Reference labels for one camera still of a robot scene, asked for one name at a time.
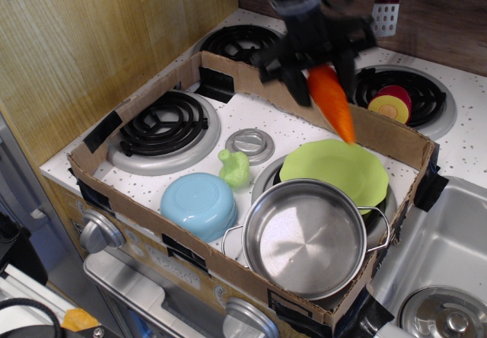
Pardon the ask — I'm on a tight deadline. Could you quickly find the orange toy carrot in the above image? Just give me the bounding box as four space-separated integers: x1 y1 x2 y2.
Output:
307 65 356 144

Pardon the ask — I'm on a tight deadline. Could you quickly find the light blue plastic bowl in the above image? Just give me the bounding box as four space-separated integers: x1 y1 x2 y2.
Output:
160 173 237 243

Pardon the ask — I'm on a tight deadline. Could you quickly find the brown cardboard fence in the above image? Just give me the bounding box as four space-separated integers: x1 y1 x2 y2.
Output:
68 52 439 327

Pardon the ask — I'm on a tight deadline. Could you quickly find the front left black burner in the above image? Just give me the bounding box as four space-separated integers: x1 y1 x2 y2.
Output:
107 90 221 177

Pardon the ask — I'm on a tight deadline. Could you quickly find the red yellow toy fruit half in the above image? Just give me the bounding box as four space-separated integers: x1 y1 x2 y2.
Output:
368 84 412 124

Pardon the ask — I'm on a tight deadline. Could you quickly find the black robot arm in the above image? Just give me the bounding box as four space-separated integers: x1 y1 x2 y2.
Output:
251 0 377 107

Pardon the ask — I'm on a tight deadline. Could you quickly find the silver centre stove knob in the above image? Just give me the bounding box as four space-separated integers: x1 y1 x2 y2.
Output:
225 129 275 165

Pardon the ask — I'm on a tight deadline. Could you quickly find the stainless steel sink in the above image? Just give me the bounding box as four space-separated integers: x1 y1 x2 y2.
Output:
372 177 486 337

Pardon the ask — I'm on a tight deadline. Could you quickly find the light green plastic plate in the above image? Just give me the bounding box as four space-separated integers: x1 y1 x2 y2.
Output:
279 139 389 206

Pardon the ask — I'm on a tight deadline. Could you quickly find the left silver oven knob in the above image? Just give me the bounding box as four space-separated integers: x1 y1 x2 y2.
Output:
80 209 126 254

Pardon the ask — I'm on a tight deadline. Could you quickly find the green toy vegetable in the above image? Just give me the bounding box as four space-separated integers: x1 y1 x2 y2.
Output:
218 149 250 189

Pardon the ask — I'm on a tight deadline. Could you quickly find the back right black burner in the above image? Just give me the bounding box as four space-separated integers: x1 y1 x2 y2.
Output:
348 65 457 140

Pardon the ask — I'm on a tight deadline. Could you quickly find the black cable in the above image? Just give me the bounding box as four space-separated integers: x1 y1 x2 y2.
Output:
0 298 64 338

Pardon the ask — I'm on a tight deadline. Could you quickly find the silver oven knob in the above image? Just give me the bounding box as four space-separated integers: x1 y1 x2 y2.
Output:
80 209 126 254
222 297 280 338

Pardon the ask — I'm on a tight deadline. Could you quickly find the orange cloth scrap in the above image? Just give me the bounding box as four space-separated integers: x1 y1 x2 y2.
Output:
61 308 100 332

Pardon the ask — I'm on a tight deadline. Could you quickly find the silver sink drain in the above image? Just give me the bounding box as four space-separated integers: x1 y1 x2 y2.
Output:
397 286 486 337

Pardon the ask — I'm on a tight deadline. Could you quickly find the silver oven door handle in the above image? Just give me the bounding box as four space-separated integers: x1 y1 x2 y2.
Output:
84 251 215 337

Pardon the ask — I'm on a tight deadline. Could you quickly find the stainless steel pot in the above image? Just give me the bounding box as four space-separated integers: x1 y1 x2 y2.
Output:
237 179 392 301

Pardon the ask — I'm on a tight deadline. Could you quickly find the right silver oven knob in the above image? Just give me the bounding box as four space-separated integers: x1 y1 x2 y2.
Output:
222 297 280 338

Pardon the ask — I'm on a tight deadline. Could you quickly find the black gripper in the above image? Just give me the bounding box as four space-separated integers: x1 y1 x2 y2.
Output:
251 8 377 107

